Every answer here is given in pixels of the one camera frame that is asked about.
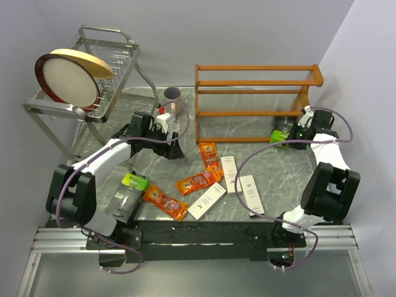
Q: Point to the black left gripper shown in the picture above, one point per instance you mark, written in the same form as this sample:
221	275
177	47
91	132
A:
170	151

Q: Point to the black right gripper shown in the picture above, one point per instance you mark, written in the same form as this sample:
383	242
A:
291	137

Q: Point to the black green razor box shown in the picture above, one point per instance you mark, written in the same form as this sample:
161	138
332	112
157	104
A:
128	198
281	129

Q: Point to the orange wooden shelf rack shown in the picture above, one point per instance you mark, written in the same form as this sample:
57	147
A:
283	94

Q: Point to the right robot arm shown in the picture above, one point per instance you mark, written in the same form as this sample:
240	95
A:
331	188

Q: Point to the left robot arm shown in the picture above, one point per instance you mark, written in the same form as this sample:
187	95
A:
73	190

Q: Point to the orange razor pack upper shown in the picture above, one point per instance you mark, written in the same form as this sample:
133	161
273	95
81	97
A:
209	155

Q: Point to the orange razor pack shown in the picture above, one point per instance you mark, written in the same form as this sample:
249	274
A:
171	206
209	155
199	181

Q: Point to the orange razor pack middle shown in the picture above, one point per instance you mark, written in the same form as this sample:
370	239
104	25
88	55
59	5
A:
199	181

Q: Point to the pink mug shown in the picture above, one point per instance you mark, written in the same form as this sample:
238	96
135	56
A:
173	96

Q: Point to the white box middle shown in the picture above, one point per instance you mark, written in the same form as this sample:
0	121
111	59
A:
229	171

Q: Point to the white box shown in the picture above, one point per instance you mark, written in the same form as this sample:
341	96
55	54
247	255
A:
251	195
229	171
206	201

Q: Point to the orange razor pack lower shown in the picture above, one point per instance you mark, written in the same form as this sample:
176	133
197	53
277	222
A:
171	206

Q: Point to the white box left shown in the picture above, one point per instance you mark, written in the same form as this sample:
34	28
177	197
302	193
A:
206	201

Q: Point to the white box right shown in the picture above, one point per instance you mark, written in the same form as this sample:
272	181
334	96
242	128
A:
251	195

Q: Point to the tan wooden plate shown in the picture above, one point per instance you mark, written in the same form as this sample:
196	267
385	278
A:
96	67

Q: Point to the steel dish rack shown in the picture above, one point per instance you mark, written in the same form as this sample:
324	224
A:
115	47

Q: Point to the red rimmed white plate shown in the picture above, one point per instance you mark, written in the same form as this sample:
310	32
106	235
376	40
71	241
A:
66	81

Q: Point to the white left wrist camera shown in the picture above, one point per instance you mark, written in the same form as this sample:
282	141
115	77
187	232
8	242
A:
164	120

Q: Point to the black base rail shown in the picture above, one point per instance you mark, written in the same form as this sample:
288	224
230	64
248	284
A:
174	240

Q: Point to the aluminium frame rail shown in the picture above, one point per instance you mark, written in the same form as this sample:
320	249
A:
56	241

